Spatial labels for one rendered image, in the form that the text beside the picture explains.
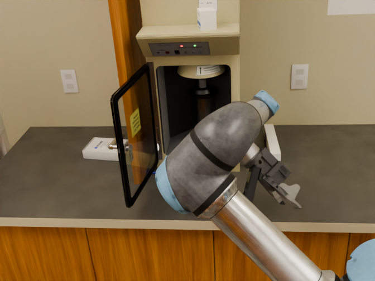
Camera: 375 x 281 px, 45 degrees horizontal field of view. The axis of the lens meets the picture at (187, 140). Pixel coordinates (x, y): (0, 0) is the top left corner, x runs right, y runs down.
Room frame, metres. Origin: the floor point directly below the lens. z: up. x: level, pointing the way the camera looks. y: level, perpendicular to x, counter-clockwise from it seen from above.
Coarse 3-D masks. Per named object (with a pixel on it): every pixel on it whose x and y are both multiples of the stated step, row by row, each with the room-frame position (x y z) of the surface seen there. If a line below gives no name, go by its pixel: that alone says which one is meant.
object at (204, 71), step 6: (180, 66) 1.56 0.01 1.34; (186, 66) 1.53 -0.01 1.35; (192, 66) 1.52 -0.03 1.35; (198, 66) 1.51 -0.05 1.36; (204, 66) 1.51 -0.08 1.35; (210, 66) 1.51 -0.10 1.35; (216, 66) 1.52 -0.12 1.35; (222, 66) 1.55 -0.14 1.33; (180, 72) 1.54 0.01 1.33; (186, 72) 1.52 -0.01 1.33; (192, 72) 1.51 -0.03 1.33; (198, 72) 1.50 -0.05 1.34; (204, 72) 1.50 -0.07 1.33; (210, 72) 1.50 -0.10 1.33; (216, 72) 1.51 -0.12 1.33; (222, 72) 1.53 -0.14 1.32; (192, 78) 1.50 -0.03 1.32; (198, 78) 1.49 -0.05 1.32; (204, 78) 1.49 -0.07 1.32
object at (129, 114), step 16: (128, 80) 1.32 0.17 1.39; (144, 80) 1.43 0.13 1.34; (112, 96) 1.20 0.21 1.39; (128, 96) 1.30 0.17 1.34; (144, 96) 1.42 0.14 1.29; (112, 112) 1.20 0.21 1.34; (128, 112) 1.29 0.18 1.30; (144, 112) 1.40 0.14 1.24; (128, 128) 1.27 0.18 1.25; (144, 128) 1.39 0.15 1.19; (144, 144) 1.37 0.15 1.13; (128, 160) 1.24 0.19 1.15; (144, 160) 1.36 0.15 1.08; (128, 176) 1.23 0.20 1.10; (144, 176) 1.34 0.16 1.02
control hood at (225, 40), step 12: (228, 24) 1.45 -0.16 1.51; (144, 36) 1.39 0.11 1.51; (156, 36) 1.38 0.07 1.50; (168, 36) 1.38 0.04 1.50; (180, 36) 1.37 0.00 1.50; (192, 36) 1.37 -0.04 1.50; (204, 36) 1.36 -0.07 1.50; (216, 36) 1.36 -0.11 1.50; (228, 36) 1.36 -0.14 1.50; (144, 48) 1.43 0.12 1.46; (216, 48) 1.41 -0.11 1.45; (228, 48) 1.41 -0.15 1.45
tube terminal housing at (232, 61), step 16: (144, 0) 1.50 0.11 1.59; (160, 0) 1.50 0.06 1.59; (176, 0) 1.49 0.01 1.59; (192, 0) 1.48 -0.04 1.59; (224, 0) 1.47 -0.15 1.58; (144, 16) 1.50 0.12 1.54; (160, 16) 1.50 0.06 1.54; (176, 16) 1.49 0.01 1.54; (192, 16) 1.48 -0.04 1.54; (224, 16) 1.47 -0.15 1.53; (160, 64) 1.50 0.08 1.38; (176, 64) 1.49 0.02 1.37; (192, 64) 1.48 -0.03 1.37; (208, 64) 1.48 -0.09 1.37; (224, 64) 1.47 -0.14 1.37; (160, 128) 1.50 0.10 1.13; (160, 160) 1.50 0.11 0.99
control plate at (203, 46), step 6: (174, 42) 1.40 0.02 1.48; (180, 42) 1.39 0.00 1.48; (186, 42) 1.39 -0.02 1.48; (192, 42) 1.39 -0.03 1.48; (198, 42) 1.39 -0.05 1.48; (204, 42) 1.39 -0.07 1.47; (150, 48) 1.43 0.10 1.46; (156, 48) 1.43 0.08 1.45; (162, 48) 1.42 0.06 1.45; (168, 48) 1.42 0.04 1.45; (174, 48) 1.42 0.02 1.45; (180, 48) 1.42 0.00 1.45; (186, 48) 1.42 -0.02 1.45; (192, 48) 1.42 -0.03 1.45; (198, 48) 1.41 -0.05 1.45; (204, 48) 1.41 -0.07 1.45; (156, 54) 1.46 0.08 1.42; (162, 54) 1.46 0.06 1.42; (168, 54) 1.45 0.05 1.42; (174, 54) 1.45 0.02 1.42; (180, 54) 1.45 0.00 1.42; (186, 54) 1.45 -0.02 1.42; (192, 54) 1.45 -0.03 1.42; (198, 54) 1.44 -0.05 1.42; (204, 54) 1.44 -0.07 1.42
